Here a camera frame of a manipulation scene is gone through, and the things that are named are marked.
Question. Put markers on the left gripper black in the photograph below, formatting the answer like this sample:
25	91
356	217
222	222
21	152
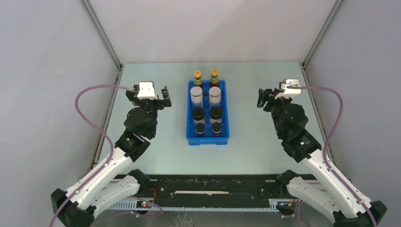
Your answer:
161	103

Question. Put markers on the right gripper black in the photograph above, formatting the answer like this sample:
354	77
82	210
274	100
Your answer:
264	96

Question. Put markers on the clear jar silver lid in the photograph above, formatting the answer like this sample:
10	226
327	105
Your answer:
196	94
215	97

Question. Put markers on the white spice jar black lid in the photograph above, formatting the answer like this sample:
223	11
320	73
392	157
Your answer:
198	115
215	114

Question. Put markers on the red sauce bottle yellow cap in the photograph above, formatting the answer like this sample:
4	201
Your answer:
214	80

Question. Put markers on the small pepper jar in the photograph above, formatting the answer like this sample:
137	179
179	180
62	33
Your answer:
200	129
216	129

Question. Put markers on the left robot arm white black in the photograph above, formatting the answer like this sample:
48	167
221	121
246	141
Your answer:
82	202

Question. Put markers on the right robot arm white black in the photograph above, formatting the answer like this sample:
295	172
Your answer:
342	203

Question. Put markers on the blue compartment tray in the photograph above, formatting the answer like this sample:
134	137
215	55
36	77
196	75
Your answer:
208	137

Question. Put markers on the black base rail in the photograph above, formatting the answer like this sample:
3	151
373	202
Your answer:
214	191

